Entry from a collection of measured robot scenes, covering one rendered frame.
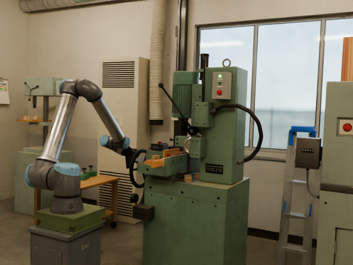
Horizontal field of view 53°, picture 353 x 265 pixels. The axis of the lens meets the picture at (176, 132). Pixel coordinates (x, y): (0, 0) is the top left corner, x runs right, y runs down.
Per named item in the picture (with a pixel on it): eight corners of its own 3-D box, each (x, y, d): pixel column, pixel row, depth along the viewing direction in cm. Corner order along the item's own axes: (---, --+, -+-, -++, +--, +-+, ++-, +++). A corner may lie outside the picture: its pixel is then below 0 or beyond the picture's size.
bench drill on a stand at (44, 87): (42, 201, 459) (43, 79, 449) (79, 209, 431) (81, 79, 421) (10, 210, 416) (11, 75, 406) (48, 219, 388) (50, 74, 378)
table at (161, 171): (172, 161, 282) (172, 153, 281) (206, 164, 267) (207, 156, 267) (125, 171, 229) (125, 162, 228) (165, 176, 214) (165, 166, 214)
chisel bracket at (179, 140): (179, 147, 247) (179, 135, 247) (197, 149, 241) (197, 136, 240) (174, 148, 241) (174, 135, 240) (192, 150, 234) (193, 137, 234)
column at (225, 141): (213, 175, 244) (217, 71, 240) (244, 180, 234) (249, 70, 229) (199, 181, 225) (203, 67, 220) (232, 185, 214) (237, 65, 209)
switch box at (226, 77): (215, 99, 217) (216, 73, 216) (230, 99, 212) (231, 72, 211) (211, 99, 212) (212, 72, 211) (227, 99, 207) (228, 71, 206)
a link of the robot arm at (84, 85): (96, 74, 226) (133, 141, 274) (80, 74, 230) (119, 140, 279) (89, 87, 219) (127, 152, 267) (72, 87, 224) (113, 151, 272)
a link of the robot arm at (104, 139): (111, 134, 268) (120, 138, 279) (99, 133, 272) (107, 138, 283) (109, 146, 266) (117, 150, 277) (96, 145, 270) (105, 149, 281)
